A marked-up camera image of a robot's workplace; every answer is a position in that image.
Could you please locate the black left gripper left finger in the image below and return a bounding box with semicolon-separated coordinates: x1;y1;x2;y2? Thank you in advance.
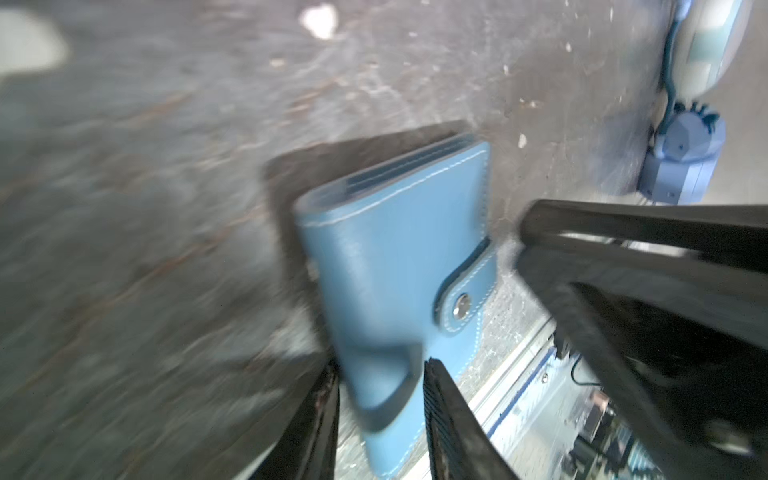
250;361;340;480

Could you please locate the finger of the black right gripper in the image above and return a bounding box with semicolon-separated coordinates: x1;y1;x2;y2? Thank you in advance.
516;200;767;479

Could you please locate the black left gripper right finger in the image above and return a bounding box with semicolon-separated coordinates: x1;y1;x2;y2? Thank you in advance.
423;358;518;480

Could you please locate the blue leather card holder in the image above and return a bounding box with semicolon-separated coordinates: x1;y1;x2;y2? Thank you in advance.
293;134;497;479

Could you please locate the blue toy figure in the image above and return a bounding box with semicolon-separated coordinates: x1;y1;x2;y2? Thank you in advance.
637;1;725;205

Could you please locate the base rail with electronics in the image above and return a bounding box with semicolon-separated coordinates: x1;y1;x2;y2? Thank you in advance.
437;317;662;479

